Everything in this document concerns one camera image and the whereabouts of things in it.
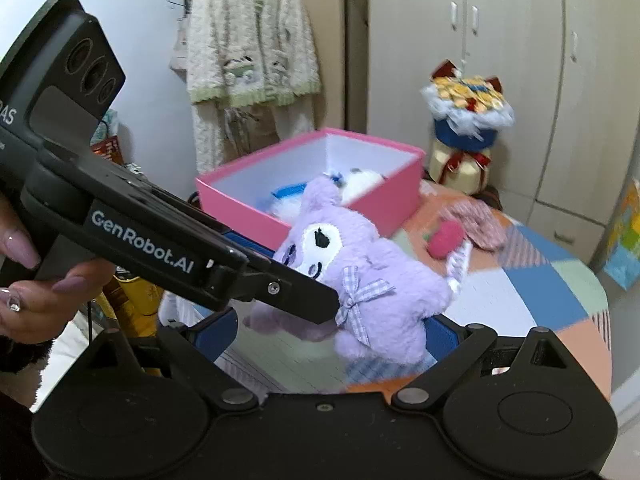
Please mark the pink cardboard box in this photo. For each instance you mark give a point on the pink cardboard box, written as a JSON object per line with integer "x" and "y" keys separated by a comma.
{"x": 240, "y": 205}

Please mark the cream knit cardigan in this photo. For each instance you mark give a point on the cream knit cardigan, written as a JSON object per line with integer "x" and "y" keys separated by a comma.
{"x": 250, "y": 35}

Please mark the cream box with red ribbon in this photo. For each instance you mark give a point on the cream box with red ribbon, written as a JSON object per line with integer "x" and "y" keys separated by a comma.
{"x": 457, "y": 165}

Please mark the flower bouquet in blue wrap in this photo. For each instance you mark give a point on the flower bouquet in blue wrap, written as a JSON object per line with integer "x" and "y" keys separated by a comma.
{"x": 470, "y": 105}

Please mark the white plush dog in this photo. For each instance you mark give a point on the white plush dog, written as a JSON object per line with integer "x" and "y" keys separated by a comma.
{"x": 362, "y": 182}

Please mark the white wardrobe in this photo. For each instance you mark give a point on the white wardrobe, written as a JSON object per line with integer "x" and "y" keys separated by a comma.
{"x": 550, "y": 110}

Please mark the red strawberry plush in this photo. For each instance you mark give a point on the red strawberry plush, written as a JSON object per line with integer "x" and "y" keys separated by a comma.
{"x": 444, "y": 237}

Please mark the purple plush toy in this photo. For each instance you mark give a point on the purple plush toy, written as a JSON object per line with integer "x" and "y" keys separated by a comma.
{"x": 390, "y": 280}

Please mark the pink floral cloth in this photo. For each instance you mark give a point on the pink floral cloth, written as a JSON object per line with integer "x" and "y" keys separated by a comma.
{"x": 477, "y": 222}

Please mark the colourful hanging bag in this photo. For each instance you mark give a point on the colourful hanging bag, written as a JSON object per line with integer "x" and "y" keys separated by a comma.
{"x": 625, "y": 240}

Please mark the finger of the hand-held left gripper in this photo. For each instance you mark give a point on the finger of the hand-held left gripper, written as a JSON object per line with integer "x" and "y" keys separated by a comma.
{"x": 300, "y": 295}
{"x": 247, "y": 246}

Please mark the cream fleece robe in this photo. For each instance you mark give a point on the cream fleece robe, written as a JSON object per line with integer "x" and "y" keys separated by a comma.
{"x": 250, "y": 130}

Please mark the person's left hand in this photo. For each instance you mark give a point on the person's left hand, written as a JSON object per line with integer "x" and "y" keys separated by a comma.
{"x": 45, "y": 305}

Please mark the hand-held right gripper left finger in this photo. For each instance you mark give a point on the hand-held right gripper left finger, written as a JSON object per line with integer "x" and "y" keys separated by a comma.
{"x": 215, "y": 332}

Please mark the yellow bottle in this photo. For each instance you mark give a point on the yellow bottle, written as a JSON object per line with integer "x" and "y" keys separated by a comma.
{"x": 137, "y": 305}

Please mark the blue and white package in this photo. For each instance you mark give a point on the blue and white package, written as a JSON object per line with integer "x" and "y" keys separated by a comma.
{"x": 289, "y": 191}

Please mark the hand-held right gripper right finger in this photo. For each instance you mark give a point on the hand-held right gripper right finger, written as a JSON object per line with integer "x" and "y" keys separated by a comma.
{"x": 442, "y": 337}

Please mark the red snack packet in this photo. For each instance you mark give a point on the red snack packet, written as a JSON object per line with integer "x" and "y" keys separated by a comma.
{"x": 107, "y": 150}

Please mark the clear plastic packet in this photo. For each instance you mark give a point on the clear plastic packet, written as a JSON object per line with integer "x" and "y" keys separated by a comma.
{"x": 460, "y": 260}

